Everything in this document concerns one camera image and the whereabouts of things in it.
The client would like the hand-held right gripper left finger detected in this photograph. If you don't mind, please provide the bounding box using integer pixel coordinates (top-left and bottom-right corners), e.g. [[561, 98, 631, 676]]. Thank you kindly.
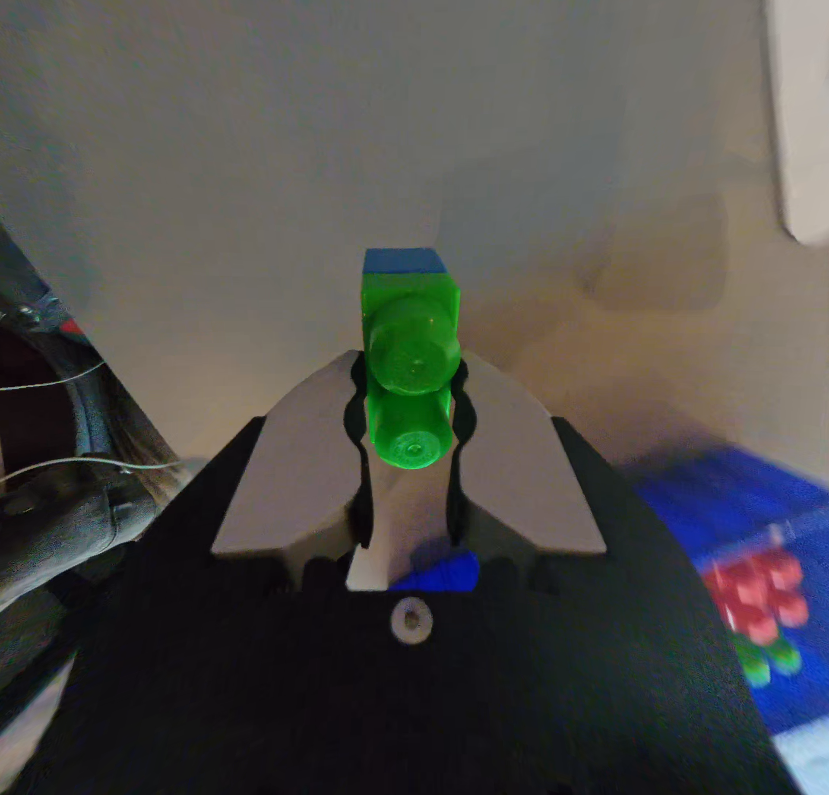
[[210, 349, 375, 556]]

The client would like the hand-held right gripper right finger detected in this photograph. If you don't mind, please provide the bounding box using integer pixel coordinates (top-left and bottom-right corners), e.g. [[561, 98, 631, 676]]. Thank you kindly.
[[446, 349, 610, 556]]

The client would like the blue plastic bin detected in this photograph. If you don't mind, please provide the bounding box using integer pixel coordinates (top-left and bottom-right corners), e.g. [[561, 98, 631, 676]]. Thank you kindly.
[[387, 445, 829, 738]]

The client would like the green mega block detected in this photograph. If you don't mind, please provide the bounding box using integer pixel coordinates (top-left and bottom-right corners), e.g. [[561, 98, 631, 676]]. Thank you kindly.
[[361, 270, 462, 471]]

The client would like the blue mega block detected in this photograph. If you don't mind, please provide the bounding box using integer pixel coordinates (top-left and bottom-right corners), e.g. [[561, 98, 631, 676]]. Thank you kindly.
[[363, 247, 449, 276]]

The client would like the pile of mega blocks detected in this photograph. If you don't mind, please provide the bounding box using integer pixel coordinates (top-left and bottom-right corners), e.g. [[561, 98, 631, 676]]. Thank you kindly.
[[702, 536, 810, 689]]

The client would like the person's dark jacket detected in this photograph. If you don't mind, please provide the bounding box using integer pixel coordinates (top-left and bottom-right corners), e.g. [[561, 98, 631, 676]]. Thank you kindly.
[[0, 222, 195, 614]]

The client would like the thin white cable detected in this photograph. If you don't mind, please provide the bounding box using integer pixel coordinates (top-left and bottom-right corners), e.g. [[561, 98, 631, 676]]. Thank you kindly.
[[0, 360, 185, 485]]

